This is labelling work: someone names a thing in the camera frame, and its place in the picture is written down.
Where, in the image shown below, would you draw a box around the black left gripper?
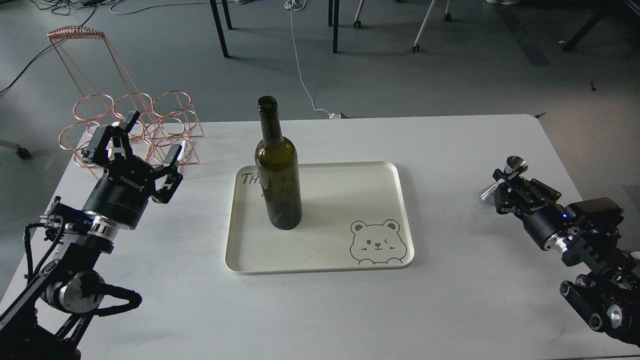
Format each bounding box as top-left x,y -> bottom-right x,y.
81,111 -> 184,230

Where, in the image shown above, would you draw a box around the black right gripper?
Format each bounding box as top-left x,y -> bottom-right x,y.
493,169 -> 578,252

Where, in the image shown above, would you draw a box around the steel double jigger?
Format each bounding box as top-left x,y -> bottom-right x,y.
480,155 -> 529,207

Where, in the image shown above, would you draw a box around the dark green wine bottle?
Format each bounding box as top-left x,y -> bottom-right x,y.
254,95 -> 302,230

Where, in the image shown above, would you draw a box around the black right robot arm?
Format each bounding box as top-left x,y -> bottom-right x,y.
493,170 -> 640,346

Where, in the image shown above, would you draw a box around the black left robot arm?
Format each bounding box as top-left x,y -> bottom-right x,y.
0,111 -> 183,360

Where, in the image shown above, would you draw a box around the caster wheel at left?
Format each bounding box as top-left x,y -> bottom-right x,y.
0,139 -> 32,160

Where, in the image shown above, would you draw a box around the dark table leg right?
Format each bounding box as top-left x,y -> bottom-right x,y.
562,9 -> 606,52

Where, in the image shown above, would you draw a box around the cream bear serving tray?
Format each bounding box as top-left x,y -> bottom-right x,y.
224,161 -> 415,275

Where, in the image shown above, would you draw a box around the white sneakers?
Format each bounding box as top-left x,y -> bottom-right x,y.
486,0 -> 521,6

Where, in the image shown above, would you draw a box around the white chair legs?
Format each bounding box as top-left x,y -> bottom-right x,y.
348,0 -> 460,54

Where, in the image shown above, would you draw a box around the black table legs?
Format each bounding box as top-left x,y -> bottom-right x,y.
209,0 -> 340,59

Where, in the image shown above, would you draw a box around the copper wire wine rack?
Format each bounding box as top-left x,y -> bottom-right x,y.
47,26 -> 205,179

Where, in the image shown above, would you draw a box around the white cable on floor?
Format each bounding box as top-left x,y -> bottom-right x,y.
284,0 -> 342,120

